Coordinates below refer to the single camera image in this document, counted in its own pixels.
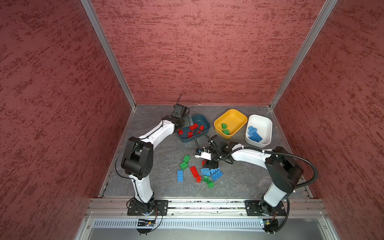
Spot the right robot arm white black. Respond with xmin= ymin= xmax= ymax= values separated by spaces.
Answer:
xmin=195 ymin=139 xmax=303 ymax=216

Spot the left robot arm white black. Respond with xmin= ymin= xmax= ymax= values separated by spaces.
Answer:
xmin=121 ymin=113 xmax=189 ymax=214

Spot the dark teal plastic bin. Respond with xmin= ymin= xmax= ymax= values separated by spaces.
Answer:
xmin=177 ymin=115 xmax=211 ymax=143

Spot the yellow plastic bin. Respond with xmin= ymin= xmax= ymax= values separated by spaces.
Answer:
xmin=214 ymin=109 xmax=248 ymax=139

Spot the light blue sloped lego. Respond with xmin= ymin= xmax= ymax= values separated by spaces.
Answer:
xmin=201 ymin=168 xmax=211 ymax=177

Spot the green hollow lego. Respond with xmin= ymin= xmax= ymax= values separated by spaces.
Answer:
xmin=203 ymin=176 xmax=210 ymax=183

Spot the green lego upper pair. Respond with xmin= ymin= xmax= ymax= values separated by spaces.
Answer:
xmin=183 ymin=156 xmax=191 ymax=164

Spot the green lego pair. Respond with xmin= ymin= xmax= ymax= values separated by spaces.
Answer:
xmin=180 ymin=162 xmax=189 ymax=170
xmin=183 ymin=156 xmax=191 ymax=164

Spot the green lego bottom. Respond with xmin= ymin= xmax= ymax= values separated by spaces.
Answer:
xmin=207 ymin=182 xmax=215 ymax=188

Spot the green lego lower pair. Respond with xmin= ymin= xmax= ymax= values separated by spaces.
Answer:
xmin=180 ymin=162 xmax=189 ymax=170

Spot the blue lego left long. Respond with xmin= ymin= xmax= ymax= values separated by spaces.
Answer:
xmin=177 ymin=170 xmax=184 ymax=182

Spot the white plastic bin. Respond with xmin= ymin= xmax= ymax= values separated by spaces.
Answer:
xmin=245 ymin=115 xmax=273 ymax=148

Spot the right circuit board connector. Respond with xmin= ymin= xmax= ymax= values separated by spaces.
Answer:
xmin=263 ymin=219 xmax=279 ymax=234

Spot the circuit board connector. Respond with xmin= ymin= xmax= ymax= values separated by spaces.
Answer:
xmin=263 ymin=219 xmax=279 ymax=234
xmin=137 ymin=219 xmax=157 ymax=228

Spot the left circuit board connector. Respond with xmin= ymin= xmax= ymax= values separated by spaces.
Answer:
xmin=137 ymin=219 xmax=157 ymax=228

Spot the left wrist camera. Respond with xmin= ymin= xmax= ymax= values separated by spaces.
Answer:
xmin=171 ymin=104 xmax=190 ymax=119

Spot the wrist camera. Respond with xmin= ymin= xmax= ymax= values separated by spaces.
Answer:
xmin=195 ymin=148 xmax=212 ymax=161
xmin=171 ymin=104 xmax=190 ymax=119

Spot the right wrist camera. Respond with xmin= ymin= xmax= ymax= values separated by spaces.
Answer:
xmin=195 ymin=148 xmax=212 ymax=161

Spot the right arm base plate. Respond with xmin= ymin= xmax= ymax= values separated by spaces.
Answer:
xmin=244 ymin=200 xmax=286 ymax=217

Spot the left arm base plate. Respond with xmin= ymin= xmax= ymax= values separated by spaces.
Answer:
xmin=127 ymin=199 xmax=169 ymax=217

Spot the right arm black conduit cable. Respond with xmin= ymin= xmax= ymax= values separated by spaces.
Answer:
xmin=193 ymin=128 xmax=319 ymax=188

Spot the aluminium front rail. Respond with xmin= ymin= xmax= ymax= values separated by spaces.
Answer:
xmin=86 ymin=198 xmax=330 ymax=219

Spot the left corner aluminium post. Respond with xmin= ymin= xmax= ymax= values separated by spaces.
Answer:
xmin=81 ymin=0 xmax=137 ymax=110

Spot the corner aluminium post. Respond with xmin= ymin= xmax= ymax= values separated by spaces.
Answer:
xmin=269 ymin=0 xmax=338 ymax=111
xmin=81 ymin=0 xmax=137 ymax=110

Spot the right corner aluminium post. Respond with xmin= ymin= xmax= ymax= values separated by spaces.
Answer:
xmin=269 ymin=0 xmax=338 ymax=111

